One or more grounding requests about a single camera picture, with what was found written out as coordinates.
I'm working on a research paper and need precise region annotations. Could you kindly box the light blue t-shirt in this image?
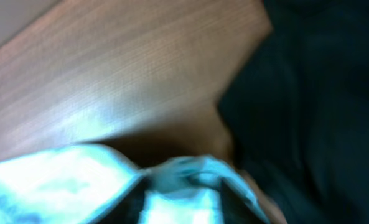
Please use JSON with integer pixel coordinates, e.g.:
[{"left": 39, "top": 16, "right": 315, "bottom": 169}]
[{"left": 0, "top": 145, "right": 269, "bottom": 224}]

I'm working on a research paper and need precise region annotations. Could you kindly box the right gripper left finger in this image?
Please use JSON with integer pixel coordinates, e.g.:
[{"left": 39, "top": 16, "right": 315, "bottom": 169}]
[{"left": 96, "top": 179, "right": 149, "bottom": 224}]

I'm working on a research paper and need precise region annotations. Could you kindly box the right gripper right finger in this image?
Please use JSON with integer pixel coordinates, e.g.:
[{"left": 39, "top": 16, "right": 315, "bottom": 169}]
[{"left": 219, "top": 180, "right": 264, "bottom": 224}]

